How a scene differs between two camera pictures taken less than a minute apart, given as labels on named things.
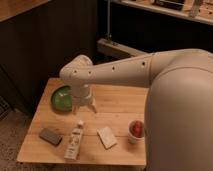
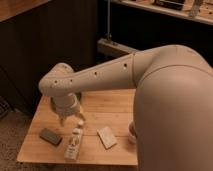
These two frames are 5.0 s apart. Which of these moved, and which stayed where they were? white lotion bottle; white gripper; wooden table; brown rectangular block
Moved: white gripper
Stayed: brown rectangular block; white lotion bottle; wooden table
